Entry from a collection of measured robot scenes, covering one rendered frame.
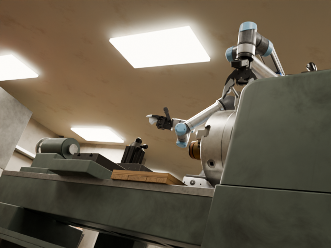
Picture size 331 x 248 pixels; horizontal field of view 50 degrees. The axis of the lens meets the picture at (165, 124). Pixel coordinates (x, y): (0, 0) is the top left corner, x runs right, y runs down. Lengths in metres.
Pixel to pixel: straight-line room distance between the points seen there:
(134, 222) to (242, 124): 0.53
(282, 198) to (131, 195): 0.61
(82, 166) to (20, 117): 6.07
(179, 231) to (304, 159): 0.46
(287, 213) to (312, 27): 3.14
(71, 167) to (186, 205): 0.63
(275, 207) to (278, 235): 0.07
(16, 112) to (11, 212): 5.66
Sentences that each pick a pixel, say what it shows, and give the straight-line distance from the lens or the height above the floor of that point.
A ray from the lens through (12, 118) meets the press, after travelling 7.48.
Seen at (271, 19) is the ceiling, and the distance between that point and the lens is 3.96.
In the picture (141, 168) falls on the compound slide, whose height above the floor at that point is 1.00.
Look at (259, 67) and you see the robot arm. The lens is 1.85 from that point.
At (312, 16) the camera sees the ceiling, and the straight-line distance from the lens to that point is 3.89.
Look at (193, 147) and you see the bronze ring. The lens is 1.48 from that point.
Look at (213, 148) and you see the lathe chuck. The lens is 1.28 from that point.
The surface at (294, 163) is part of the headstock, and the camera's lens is 1.04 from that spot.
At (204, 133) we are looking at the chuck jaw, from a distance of 1.33.
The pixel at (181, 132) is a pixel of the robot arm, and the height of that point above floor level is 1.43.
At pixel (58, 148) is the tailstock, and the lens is 2.15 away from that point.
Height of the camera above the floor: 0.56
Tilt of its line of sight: 23 degrees up
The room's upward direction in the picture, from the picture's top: 18 degrees clockwise
